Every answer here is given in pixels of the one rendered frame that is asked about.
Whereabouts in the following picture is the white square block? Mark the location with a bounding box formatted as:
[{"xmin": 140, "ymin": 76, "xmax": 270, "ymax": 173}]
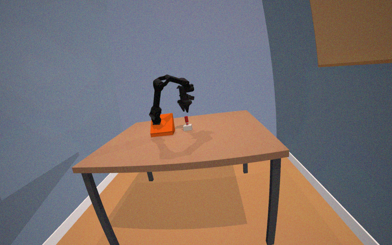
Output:
[{"xmin": 183, "ymin": 124, "xmax": 192, "ymax": 131}]

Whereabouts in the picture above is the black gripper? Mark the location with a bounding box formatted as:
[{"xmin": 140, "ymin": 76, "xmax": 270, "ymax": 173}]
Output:
[{"xmin": 177, "ymin": 93, "xmax": 192, "ymax": 113}]

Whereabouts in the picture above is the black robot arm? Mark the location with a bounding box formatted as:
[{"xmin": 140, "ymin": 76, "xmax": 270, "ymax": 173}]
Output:
[{"xmin": 149, "ymin": 75, "xmax": 194, "ymax": 125}]

